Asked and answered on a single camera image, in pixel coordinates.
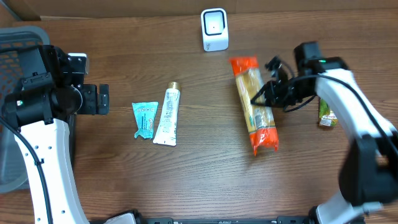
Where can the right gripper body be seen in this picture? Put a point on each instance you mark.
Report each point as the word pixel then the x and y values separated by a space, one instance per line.
pixel 280 90

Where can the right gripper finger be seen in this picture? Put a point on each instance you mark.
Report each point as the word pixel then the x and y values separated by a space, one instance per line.
pixel 274 66
pixel 265 96

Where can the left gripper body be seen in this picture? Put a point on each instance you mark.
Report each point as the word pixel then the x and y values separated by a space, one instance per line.
pixel 102 99

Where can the orange spaghetti packet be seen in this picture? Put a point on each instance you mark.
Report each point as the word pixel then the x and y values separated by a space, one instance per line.
pixel 259 119

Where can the green snack pouch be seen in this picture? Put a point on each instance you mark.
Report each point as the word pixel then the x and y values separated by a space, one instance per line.
pixel 326 116

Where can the teal snack packet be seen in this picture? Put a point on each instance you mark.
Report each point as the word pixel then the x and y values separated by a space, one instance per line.
pixel 144 113

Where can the white tube gold cap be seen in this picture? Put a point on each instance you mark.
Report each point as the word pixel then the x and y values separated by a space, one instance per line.
pixel 166 133

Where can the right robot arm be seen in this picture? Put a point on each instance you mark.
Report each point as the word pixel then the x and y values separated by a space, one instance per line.
pixel 368 177

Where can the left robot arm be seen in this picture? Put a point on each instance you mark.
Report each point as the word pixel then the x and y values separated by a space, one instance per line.
pixel 50 174

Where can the white barcode scanner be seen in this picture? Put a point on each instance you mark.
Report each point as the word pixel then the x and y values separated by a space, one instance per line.
pixel 214 27

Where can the brown cardboard backdrop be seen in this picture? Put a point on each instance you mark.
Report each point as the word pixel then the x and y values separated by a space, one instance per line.
pixel 30 10

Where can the grey plastic shopping basket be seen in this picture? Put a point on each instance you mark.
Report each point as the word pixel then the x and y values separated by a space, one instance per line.
pixel 39 83

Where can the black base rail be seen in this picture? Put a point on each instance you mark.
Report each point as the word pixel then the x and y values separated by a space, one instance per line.
pixel 278 220

